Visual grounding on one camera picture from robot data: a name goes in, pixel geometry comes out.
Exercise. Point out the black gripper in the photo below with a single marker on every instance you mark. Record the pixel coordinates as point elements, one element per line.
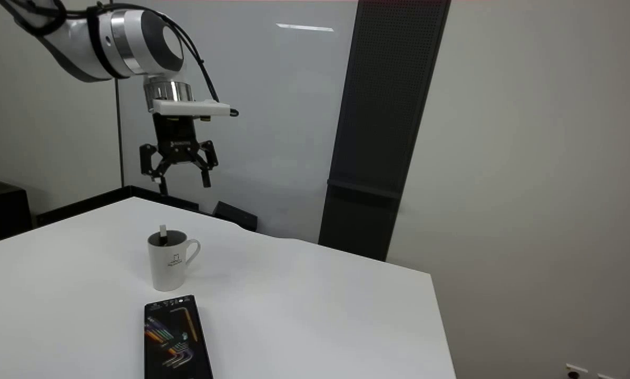
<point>177,143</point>

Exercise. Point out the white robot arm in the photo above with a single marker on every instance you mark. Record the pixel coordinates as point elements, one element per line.
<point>122,40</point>

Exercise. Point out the white ceramic mug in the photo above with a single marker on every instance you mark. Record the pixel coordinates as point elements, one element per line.
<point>168,257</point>

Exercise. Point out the black printed tray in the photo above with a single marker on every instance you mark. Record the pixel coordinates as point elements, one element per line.
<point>173,339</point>

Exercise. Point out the thin black vertical pole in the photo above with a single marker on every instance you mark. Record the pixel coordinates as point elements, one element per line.
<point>118,133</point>

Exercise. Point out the small black block behind table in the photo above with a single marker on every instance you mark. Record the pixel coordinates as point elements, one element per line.
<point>237,216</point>

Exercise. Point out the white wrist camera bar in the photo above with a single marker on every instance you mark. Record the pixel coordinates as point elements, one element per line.
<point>193,108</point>

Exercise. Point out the black vertical wall panel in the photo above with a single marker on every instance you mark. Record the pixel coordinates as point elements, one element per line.
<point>390,69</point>

